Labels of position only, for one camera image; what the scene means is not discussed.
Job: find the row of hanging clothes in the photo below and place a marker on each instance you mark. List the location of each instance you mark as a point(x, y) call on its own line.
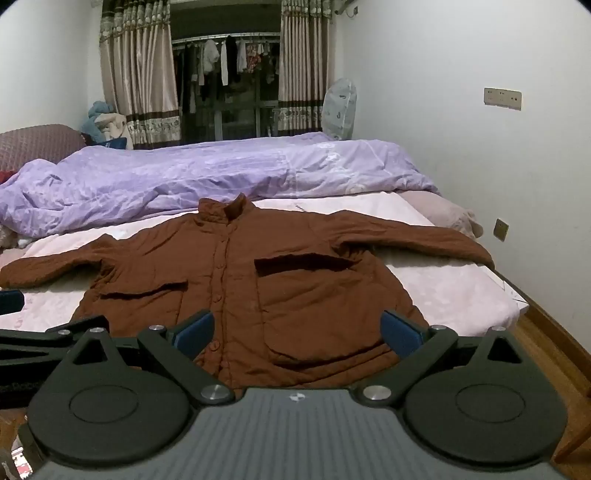
point(221, 64)

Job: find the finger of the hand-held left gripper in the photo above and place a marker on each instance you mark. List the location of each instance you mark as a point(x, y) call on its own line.
point(41, 340)
point(10, 302)

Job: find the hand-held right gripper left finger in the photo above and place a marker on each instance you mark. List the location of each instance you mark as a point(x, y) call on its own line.
point(194, 333)

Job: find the brown padded jacket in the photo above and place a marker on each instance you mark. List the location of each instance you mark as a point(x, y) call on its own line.
point(295, 277)

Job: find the mauve pillow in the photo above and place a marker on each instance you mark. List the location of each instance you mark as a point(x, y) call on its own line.
point(445, 212)

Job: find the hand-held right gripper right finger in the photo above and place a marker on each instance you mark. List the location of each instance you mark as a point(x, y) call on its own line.
point(400, 334)

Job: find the red cloth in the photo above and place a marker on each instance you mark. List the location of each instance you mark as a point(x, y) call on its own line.
point(7, 177)

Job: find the brass wall socket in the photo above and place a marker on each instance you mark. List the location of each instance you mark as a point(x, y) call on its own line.
point(501, 229)

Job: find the covered standing fan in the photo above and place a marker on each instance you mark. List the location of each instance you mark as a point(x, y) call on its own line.
point(340, 108)

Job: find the pink bed sheet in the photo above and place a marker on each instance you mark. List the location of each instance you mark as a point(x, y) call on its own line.
point(455, 295)

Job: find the blue and cream cloth pile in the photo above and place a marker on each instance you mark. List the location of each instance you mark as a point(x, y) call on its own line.
point(107, 124)

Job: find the beige patterned curtain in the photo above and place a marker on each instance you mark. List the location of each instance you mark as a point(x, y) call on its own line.
point(138, 74)
point(302, 69)

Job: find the purple duvet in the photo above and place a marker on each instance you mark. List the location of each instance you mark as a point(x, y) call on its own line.
point(184, 177)

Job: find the wall switch panel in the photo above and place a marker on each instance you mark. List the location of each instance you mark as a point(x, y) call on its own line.
point(502, 98)

